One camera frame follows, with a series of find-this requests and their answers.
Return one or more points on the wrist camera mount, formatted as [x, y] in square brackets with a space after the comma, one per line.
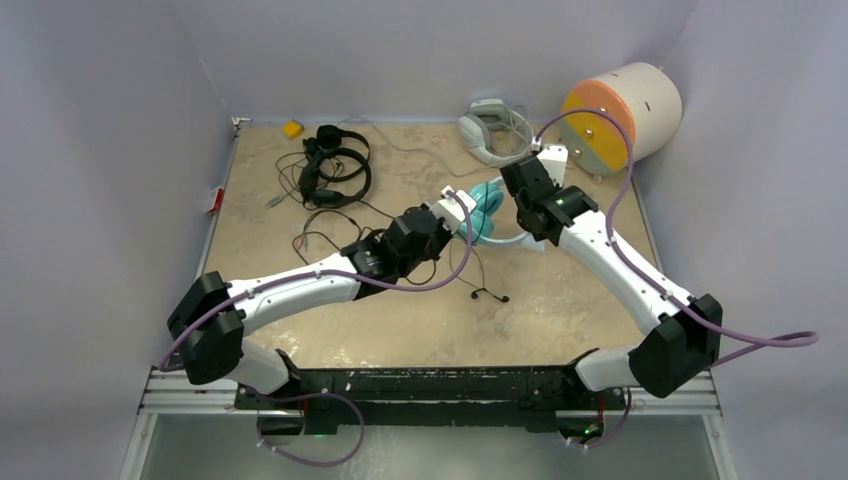
[555, 160]
[453, 207]

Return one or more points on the black earbuds with wire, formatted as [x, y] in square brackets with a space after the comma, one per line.
[482, 291]

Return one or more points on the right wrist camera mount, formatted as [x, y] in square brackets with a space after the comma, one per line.
[555, 160]

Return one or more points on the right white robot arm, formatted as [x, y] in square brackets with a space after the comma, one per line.
[680, 330]

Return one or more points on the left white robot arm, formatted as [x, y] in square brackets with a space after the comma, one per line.
[213, 321]

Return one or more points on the teal cat-ear headphones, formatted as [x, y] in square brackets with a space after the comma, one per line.
[489, 197]

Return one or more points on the red tag on wall edge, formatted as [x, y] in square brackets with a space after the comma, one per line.
[215, 200]

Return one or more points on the small yellow block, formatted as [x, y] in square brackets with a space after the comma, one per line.
[292, 129]

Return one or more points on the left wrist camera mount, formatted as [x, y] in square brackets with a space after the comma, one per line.
[453, 207]

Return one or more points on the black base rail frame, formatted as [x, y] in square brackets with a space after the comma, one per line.
[539, 399]

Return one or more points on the white grey headphones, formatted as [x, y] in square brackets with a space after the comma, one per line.
[482, 119]

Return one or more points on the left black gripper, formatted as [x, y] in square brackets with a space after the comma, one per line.
[444, 235]

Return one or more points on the round pastel drawer box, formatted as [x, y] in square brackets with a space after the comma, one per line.
[640, 97]

